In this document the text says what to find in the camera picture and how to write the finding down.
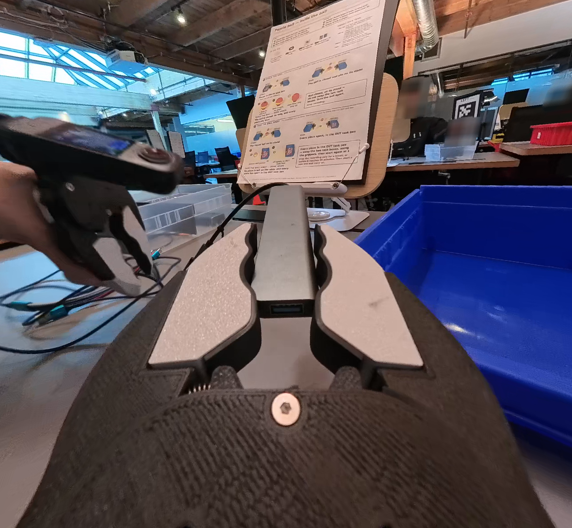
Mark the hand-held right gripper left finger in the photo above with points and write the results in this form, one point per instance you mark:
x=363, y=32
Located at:
x=205, y=295

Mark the small clear plastic container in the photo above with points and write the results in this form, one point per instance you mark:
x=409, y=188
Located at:
x=449, y=151

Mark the black monitor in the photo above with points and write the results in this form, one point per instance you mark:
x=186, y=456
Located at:
x=239, y=112

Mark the red plastic bin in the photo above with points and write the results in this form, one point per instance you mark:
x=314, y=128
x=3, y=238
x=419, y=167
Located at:
x=552, y=133

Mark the printed instruction sheet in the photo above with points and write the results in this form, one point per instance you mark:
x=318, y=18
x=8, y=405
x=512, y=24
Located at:
x=321, y=89

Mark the wooden table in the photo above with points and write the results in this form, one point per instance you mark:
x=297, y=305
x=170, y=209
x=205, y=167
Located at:
x=451, y=162

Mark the white ceiling unit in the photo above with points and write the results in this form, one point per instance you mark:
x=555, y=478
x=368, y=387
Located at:
x=125, y=60

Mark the small round white disc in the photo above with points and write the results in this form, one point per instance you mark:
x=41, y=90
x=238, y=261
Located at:
x=319, y=215

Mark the dark grey USB hub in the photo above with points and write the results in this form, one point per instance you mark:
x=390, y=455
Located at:
x=286, y=250

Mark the black and white marker tag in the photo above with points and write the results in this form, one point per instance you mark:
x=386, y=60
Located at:
x=467, y=107

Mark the grey desk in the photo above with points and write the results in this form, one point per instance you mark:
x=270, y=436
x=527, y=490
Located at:
x=35, y=385

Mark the clear plastic organizer box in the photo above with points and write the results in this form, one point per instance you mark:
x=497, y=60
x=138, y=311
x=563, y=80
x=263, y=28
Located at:
x=187, y=210

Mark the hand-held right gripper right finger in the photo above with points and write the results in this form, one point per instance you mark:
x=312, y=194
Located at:
x=366, y=304

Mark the person's left hand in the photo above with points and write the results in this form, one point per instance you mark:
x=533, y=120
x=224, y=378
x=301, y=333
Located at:
x=22, y=210

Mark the blue plastic bin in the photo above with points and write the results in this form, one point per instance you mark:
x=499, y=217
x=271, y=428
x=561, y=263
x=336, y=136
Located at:
x=491, y=277

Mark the instruction sheet on stand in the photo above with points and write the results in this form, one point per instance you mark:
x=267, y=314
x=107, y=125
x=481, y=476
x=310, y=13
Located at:
x=384, y=143

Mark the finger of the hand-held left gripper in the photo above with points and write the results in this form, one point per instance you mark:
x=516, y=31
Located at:
x=118, y=273
x=134, y=233

